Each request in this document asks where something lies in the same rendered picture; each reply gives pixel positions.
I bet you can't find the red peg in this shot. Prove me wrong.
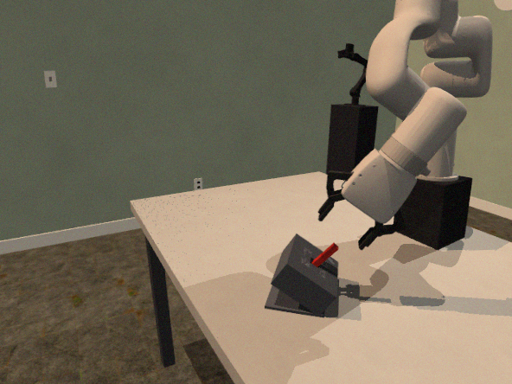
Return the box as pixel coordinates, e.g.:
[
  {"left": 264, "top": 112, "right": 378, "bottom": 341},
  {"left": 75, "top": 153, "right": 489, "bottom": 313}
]
[{"left": 311, "top": 243, "right": 338, "bottom": 267}]

